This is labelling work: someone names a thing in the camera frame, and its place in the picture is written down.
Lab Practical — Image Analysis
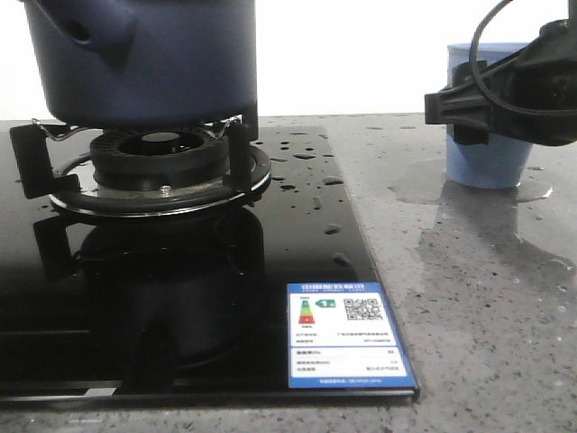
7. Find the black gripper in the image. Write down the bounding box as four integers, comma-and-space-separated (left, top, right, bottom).
425, 18, 576, 146

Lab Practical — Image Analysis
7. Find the light blue ribbed cup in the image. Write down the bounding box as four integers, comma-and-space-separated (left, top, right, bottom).
446, 42, 533, 189

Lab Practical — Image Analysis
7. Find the dark blue pot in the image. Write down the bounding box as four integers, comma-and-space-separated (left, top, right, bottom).
23, 1, 257, 129

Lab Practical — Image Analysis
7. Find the blue energy label sticker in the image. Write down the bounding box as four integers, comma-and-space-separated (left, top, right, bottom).
287, 281, 417, 392

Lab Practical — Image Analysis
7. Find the right gas burner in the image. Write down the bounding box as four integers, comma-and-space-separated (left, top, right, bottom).
9, 116, 271, 219

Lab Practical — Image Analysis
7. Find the black glass gas stove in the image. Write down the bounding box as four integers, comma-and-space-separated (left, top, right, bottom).
1, 126, 420, 407

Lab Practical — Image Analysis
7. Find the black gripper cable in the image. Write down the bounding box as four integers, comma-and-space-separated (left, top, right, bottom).
468, 0, 577, 116

